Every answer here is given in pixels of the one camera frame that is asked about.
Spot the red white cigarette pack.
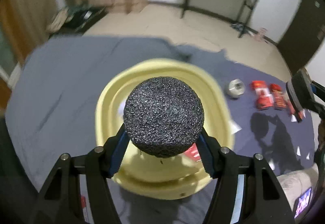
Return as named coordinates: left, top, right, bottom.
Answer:
left=251, top=81, right=274, bottom=110

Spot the silver round tin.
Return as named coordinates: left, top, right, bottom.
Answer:
left=226, top=79, right=245, bottom=99

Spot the black foam ball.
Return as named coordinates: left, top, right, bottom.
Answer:
left=123, top=77, right=204, bottom=158

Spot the grey blue bed sheet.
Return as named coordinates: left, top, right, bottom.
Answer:
left=4, top=35, right=317, bottom=224

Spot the yellow plastic basin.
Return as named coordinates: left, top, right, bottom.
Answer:
left=95, top=59, right=235, bottom=200

